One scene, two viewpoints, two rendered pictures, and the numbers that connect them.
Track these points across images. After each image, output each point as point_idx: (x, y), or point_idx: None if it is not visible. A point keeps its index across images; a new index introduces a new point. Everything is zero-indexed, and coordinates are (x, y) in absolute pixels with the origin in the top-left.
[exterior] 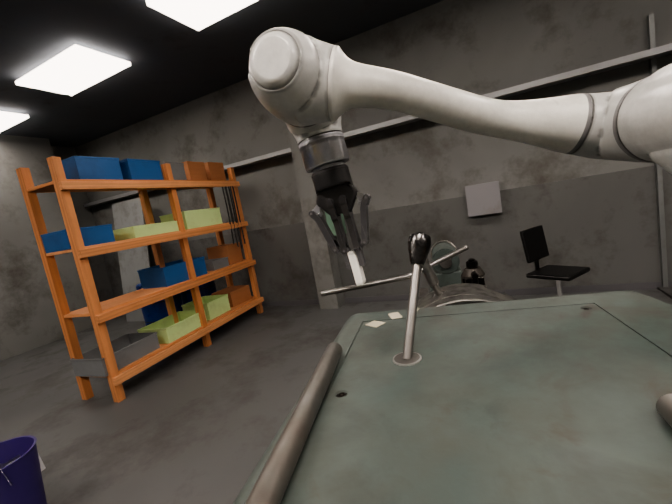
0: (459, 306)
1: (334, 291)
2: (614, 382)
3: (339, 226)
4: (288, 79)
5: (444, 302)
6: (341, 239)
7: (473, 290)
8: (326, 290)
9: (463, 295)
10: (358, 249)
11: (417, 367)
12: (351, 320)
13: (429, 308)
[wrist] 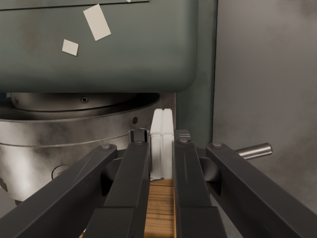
0: (5, 46)
1: (237, 150)
2: None
3: (179, 191)
4: None
5: (49, 124)
6: (184, 160)
7: (14, 164)
8: (257, 152)
9: (23, 141)
10: (131, 129)
11: None
12: (174, 14)
13: (47, 48)
